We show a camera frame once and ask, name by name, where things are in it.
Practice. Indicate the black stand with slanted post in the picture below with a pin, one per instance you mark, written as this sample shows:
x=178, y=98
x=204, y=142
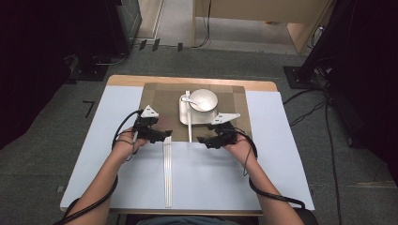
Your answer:
x=305, y=76

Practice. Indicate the short black tape strip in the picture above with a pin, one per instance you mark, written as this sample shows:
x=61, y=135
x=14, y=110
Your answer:
x=180, y=47

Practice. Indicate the person's right hand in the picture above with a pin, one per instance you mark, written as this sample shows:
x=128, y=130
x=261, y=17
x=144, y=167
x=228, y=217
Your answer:
x=244, y=153

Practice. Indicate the person's blue-grey clothing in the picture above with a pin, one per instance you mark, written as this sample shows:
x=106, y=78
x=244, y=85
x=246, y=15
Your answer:
x=184, y=221

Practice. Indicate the white table cover sheet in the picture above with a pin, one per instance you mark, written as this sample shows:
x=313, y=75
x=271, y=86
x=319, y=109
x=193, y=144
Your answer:
x=203, y=181

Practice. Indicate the white bowl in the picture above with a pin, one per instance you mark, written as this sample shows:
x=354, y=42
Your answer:
x=205, y=98

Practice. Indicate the black stand base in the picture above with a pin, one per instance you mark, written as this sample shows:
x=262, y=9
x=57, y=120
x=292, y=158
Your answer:
x=89, y=72

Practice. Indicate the person's left hand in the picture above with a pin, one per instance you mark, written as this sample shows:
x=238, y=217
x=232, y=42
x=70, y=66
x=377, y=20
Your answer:
x=126, y=146

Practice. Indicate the black curtain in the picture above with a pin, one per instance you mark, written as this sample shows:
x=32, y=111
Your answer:
x=369, y=78
x=31, y=62

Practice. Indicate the black cabinet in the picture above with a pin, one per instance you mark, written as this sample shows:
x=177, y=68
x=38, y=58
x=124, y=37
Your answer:
x=125, y=25

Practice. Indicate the white square plate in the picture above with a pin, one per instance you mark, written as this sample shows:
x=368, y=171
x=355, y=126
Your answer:
x=200, y=118

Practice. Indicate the black chair seat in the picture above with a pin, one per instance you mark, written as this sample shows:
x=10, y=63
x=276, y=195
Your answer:
x=309, y=217

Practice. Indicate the light wooden desk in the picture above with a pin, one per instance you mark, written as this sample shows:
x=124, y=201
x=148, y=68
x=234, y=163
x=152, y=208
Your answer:
x=266, y=9

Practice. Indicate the brown woven placemat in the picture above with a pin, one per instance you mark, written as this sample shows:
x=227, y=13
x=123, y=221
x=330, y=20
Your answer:
x=165, y=103

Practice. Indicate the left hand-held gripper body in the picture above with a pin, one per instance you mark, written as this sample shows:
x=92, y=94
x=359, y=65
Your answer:
x=145, y=126

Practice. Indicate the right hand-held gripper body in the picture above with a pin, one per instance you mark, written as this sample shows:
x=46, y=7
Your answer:
x=233, y=136

